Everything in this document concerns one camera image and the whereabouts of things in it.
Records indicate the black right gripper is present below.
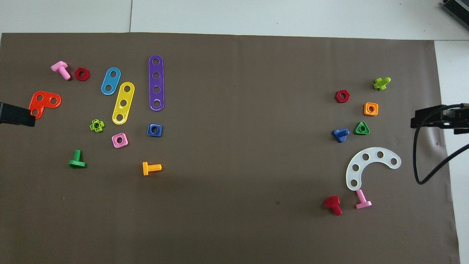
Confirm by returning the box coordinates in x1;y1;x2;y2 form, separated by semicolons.
410;104;469;134

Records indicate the blue plastic screw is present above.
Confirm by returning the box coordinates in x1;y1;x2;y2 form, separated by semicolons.
332;128;350;143

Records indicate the orange-red three-hole corner plate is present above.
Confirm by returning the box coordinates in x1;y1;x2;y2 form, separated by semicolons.
29;91;62;120

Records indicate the lime green plastic screw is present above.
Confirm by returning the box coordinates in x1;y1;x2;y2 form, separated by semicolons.
373;77;391;91

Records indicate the pink plastic screw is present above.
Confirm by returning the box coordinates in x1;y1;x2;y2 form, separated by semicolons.
51;61;71;81
355;189;372;210

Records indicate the white curved five-hole strip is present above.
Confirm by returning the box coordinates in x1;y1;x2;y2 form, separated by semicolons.
346;147;402;191

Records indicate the blue two-hole strip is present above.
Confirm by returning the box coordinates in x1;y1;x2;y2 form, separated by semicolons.
101;67;121;96

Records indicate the pink square nut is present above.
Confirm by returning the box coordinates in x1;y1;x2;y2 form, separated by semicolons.
111;133;129;149

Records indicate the yellow three-hole strip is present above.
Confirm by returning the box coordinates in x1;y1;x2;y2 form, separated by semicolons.
112;81;135;125

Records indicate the grey ribbed metal device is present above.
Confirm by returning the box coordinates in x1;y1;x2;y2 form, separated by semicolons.
441;0;469;21

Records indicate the red plastic screw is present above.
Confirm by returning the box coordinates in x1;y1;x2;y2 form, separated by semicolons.
325;196;343;216

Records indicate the orange plastic screw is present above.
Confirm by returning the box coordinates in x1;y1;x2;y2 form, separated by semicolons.
143;162;162;176

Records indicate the purple four-hole strip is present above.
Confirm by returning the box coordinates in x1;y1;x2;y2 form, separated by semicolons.
148;55;165;111

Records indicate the brown table mat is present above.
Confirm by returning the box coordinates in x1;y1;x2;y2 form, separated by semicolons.
0;32;461;264

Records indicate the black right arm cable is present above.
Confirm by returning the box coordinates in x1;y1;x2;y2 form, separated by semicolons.
413;104;469;185

